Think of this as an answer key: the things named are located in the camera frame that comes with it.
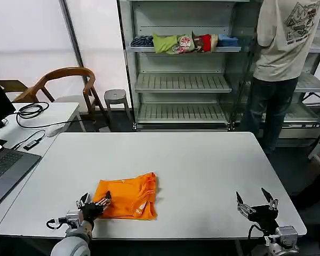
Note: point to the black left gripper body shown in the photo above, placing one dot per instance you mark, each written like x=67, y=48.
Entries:
x=92, y=211

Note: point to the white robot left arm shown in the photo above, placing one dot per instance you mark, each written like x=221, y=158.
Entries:
x=72, y=242

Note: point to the white mouse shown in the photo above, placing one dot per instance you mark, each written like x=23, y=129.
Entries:
x=53, y=131

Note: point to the person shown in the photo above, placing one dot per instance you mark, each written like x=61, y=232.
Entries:
x=280, y=53

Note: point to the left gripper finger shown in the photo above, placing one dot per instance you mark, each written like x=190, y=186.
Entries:
x=106, y=198
x=83, y=199

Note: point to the dark window frame post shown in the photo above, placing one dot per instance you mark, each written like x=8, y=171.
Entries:
x=73, y=37

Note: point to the grey round stool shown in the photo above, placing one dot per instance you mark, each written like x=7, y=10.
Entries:
x=114, y=96

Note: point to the white side desk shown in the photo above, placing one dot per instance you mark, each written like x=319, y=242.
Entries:
x=62, y=109

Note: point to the orange shirt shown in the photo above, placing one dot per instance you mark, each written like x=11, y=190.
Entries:
x=128, y=197

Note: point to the grey laptop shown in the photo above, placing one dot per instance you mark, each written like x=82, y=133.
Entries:
x=8, y=165

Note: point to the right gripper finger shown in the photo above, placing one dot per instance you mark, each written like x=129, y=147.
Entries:
x=269, y=197
x=241, y=202

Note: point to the grey metal stand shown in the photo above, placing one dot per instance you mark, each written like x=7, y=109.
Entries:
x=318, y=149

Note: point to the curved wooden chair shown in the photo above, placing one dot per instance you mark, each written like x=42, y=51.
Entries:
x=66, y=73

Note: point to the grey metal shelf with clothes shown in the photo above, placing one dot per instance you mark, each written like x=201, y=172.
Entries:
x=181, y=85

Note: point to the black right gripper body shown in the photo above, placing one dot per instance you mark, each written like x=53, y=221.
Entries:
x=262, y=217

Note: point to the brown wooden chair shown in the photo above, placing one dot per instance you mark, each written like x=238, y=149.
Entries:
x=12, y=86

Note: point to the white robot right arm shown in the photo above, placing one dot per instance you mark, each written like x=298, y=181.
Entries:
x=285, y=240

